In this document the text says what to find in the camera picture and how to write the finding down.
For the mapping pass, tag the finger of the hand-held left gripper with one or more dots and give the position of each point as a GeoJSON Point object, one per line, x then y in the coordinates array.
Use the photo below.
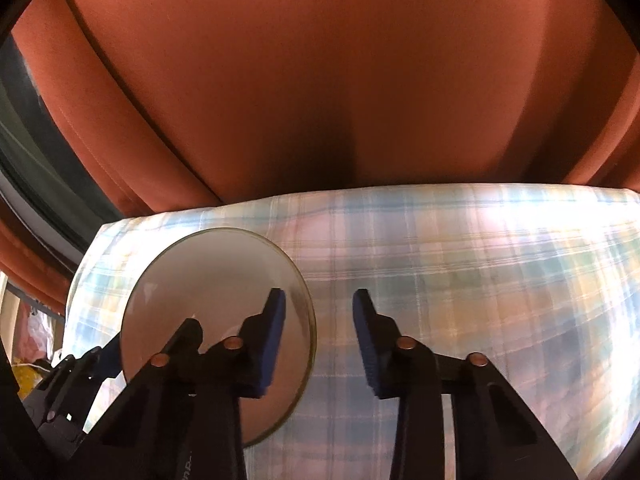
{"type": "Point", "coordinates": [102, 362]}
{"type": "Point", "coordinates": [60, 417]}

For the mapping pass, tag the plaid tablecloth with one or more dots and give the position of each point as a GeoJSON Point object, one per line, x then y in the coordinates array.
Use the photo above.
{"type": "Point", "coordinates": [450, 260]}

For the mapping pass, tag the orange curtain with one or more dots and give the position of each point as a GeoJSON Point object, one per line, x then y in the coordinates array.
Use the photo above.
{"type": "Point", "coordinates": [320, 60]}

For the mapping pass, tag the clear glass plate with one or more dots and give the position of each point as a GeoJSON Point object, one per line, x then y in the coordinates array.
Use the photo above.
{"type": "Point", "coordinates": [200, 280]}

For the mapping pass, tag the pink plastic bag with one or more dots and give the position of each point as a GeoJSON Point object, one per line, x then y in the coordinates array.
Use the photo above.
{"type": "Point", "coordinates": [37, 332]}

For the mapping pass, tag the dark window frame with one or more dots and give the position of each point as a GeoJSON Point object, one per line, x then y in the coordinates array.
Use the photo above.
{"type": "Point", "coordinates": [30, 160]}

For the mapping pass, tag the yellow object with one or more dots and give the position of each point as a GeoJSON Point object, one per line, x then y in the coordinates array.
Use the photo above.
{"type": "Point", "coordinates": [27, 377]}

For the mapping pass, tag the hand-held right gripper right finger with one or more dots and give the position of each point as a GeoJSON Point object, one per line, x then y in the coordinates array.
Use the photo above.
{"type": "Point", "coordinates": [367, 345]}

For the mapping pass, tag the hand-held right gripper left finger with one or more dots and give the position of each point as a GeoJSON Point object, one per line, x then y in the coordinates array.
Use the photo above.
{"type": "Point", "coordinates": [272, 345]}

